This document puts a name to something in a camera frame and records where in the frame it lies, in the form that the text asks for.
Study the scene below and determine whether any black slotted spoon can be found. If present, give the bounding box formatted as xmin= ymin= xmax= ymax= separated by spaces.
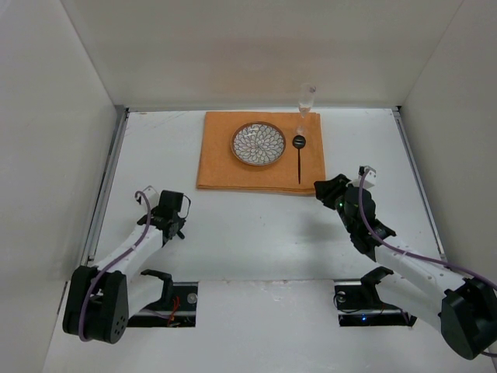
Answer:
xmin=292 ymin=134 xmax=306 ymax=184

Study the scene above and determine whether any orange cloth placemat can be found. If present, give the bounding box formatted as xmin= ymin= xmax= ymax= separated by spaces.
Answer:
xmin=196 ymin=111 xmax=326 ymax=195

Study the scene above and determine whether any patterned ceramic plate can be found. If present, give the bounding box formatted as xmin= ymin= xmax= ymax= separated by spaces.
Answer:
xmin=231 ymin=121 xmax=286 ymax=166

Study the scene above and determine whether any clear wine glass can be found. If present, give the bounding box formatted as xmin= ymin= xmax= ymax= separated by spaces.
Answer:
xmin=296 ymin=83 xmax=316 ymax=135

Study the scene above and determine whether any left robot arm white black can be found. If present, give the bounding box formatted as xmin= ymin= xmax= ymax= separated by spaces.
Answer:
xmin=62 ymin=190 xmax=198 ymax=344

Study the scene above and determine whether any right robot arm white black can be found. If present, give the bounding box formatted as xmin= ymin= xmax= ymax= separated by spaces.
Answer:
xmin=314 ymin=167 xmax=496 ymax=360

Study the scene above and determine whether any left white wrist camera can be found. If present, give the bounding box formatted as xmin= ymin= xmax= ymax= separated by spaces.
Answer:
xmin=135 ymin=185 xmax=159 ymax=207

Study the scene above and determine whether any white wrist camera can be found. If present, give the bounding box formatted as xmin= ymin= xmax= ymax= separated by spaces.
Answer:
xmin=135 ymin=185 xmax=159 ymax=207
xmin=350 ymin=166 xmax=377 ymax=190

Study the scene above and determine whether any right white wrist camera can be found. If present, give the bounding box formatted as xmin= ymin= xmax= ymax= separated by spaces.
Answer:
xmin=350 ymin=166 xmax=377 ymax=190

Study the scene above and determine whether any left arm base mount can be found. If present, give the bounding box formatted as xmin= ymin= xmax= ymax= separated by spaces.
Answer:
xmin=127 ymin=270 xmax=199 ymax=328

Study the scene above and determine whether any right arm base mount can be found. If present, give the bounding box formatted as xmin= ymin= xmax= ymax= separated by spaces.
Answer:
xmin=333 ymin=267 xmax=417 ymax=327

